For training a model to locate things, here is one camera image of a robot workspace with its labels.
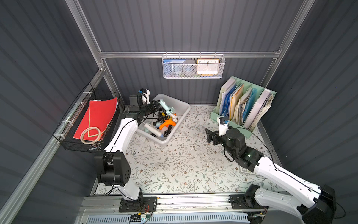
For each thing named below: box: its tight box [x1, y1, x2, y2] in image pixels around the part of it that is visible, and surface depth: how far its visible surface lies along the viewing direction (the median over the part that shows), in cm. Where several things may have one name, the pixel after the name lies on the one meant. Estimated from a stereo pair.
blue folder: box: [219, 84, 237, 117], surface depth 102 cm
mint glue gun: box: [158, 98, 175, 116], surface depth 85 cm
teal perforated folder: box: [242, 87, 258, 121], surface depth 98 cm
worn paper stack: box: [248, 92, 274, 132], surface depth 88 cm
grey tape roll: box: [181, 59, 197, 77], surface depth 89 cm
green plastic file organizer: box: [210, 76, 277, 139], surface depth 98 cm
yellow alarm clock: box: [196, 58, 221, 77], surface depth 90 cm
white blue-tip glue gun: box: [144, 122, 164, 138], surface depth 100 cm
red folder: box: [73, 97, 118, 140], surface depth 75 cm
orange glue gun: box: [158, 119, 177, 130], surface depth 107 cm
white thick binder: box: [243, 88, 271, 129], surface depth 93 cm
